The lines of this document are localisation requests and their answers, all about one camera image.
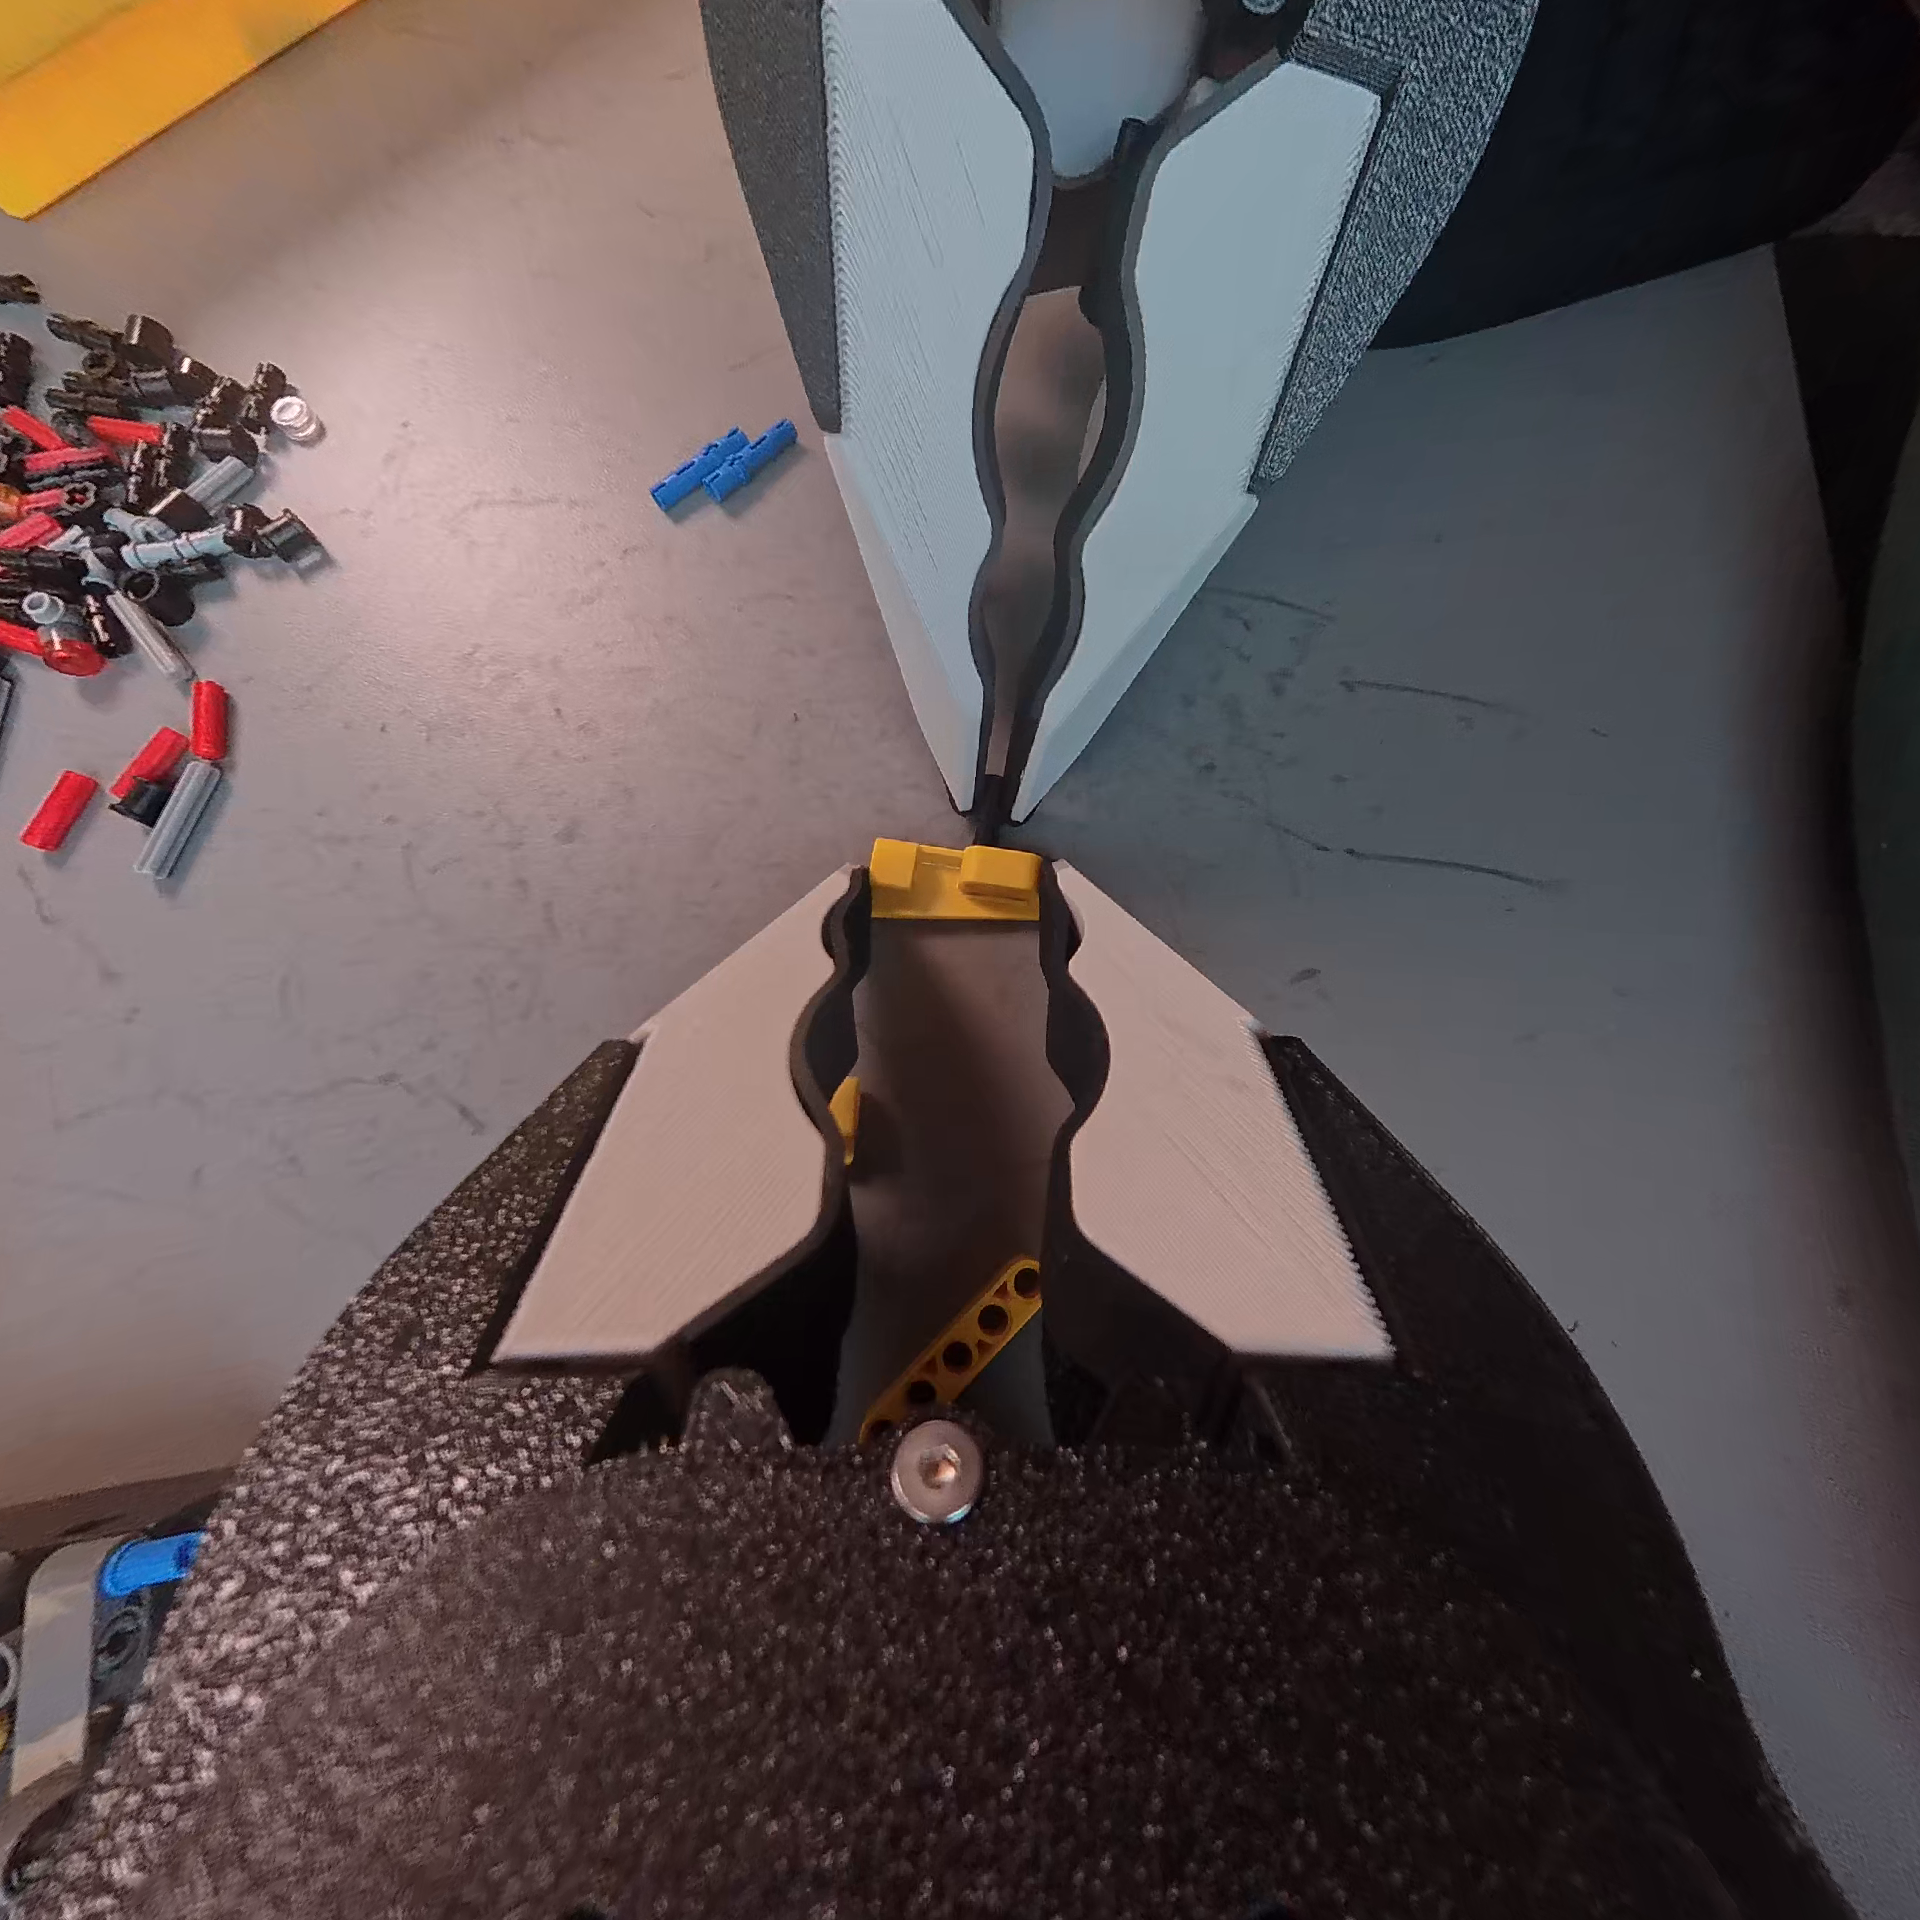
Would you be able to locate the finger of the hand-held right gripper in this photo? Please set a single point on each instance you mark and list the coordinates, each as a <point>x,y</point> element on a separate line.
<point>1230,298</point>
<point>915,298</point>

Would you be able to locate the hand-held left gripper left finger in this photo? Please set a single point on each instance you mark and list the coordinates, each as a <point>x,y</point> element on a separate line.
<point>672,1200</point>

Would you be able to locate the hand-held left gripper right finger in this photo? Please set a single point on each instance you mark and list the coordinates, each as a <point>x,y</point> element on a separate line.
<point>1214,1200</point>

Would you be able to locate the yellow curved lego panel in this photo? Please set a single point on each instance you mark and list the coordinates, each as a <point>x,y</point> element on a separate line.
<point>932,885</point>
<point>846,1123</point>

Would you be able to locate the black lego pin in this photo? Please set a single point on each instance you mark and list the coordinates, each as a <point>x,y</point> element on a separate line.
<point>993,816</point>

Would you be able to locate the pile of small lego connectors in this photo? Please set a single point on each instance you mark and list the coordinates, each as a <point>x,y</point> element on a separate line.
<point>137,494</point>

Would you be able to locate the yellow lego beam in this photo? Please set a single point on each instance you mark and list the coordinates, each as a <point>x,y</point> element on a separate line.
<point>960,1338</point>

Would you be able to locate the black and yellow lego assembly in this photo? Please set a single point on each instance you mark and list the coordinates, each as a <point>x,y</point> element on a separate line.
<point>129,1635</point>

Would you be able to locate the yellow plastic bin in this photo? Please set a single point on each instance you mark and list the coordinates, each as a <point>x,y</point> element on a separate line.
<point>150,87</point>

